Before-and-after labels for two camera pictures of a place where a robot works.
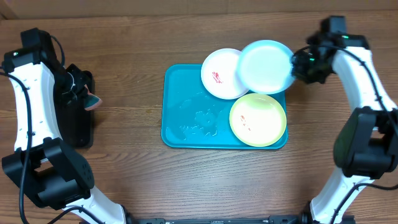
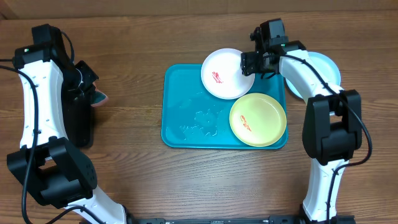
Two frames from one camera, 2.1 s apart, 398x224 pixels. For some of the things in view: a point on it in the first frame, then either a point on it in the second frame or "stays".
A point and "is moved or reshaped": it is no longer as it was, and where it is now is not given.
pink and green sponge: [89, 99] is moved or reshaped
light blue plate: [265, 67] is moved or reshaped
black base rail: [285, 219] stays
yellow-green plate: [257, 120] stays
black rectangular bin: [76, 123] stays
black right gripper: [300, 72] to [252, 63]
